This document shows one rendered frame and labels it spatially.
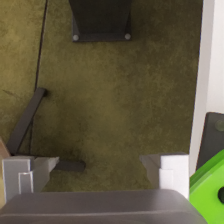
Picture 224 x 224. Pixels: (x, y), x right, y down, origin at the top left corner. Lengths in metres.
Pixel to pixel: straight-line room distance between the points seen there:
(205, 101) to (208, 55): 0.05
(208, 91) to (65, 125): 0.96
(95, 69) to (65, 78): 0.13
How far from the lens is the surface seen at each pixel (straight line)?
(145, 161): 0.16
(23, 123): 1.16
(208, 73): 0.30
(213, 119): 0.29
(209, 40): 0.31
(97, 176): 1.23
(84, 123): 1.20
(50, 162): 0.16
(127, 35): 1.20
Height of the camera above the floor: 1.19
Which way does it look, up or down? 88 degrees down
